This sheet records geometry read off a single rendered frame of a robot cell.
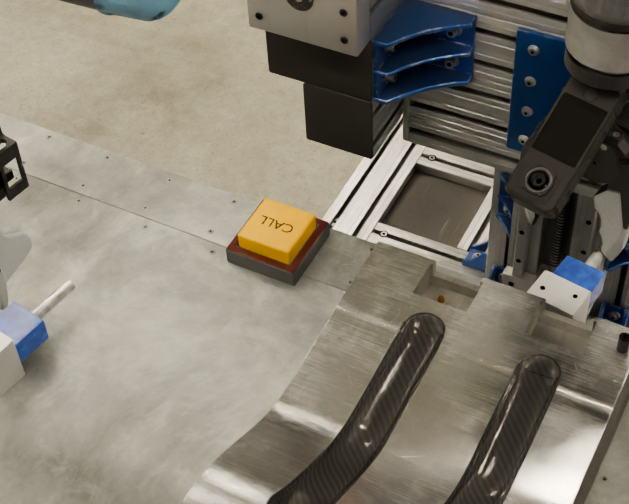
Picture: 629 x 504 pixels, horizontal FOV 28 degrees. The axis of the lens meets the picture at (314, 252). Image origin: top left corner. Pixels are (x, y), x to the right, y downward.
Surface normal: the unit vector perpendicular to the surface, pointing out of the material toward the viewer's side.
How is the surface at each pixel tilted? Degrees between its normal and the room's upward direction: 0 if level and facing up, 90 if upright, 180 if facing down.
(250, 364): 0
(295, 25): 90
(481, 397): 3
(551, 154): 30
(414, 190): 0
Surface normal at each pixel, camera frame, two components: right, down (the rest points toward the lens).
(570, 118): -0.30, -0.26
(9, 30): -0.04, -0.67
